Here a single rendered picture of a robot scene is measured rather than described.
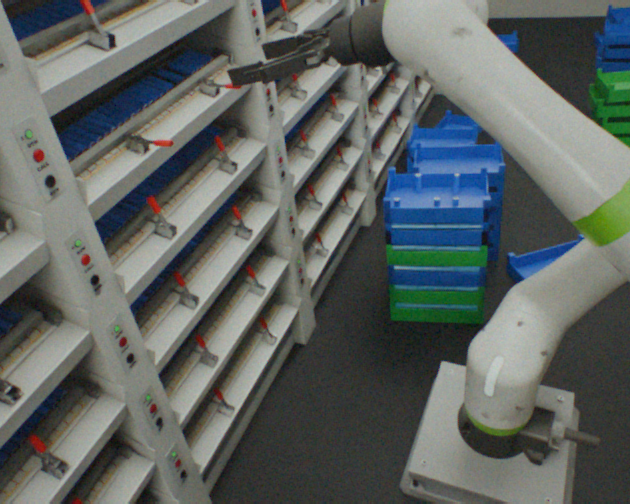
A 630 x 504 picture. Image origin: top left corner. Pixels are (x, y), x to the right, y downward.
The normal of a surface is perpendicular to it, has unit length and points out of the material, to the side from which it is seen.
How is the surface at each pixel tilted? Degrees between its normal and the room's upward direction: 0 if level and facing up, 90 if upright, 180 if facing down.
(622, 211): 68
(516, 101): 61
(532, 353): 24
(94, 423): 19
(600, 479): 0
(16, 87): 90
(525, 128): 78
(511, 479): 4
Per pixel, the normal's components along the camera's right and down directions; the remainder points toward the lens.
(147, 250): 0.18, -0.72
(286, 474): -0.12, -0.80
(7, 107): 0.92, 0.13
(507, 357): -0.15, -0.62
